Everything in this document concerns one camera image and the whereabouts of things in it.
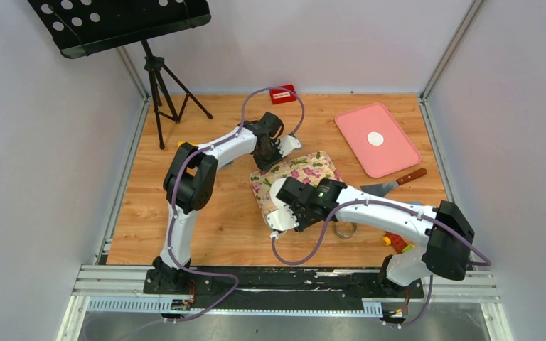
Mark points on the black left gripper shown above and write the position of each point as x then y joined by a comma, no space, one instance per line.
266,167

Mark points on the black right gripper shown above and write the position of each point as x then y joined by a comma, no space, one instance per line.
303,224

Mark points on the floral yellow tray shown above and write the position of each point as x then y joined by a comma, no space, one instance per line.
311,169

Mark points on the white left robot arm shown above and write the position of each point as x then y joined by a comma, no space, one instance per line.
189,185

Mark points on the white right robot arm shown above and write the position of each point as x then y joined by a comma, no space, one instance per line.
442,235

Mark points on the flat white dough wrapper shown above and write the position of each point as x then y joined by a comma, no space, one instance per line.
375,138

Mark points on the yellow triangular toy block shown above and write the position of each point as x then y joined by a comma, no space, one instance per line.
180,143

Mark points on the pink tray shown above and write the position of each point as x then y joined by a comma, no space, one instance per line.
395,154

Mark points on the red yellow toy block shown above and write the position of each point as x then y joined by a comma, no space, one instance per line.
395,241

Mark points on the small green toy block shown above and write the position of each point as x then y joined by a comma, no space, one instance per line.
407,248

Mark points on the black music stand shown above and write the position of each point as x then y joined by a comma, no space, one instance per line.
82,28

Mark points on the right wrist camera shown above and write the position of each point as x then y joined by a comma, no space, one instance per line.
282,219

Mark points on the metal scraper wooden handle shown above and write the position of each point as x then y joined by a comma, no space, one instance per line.
382,189

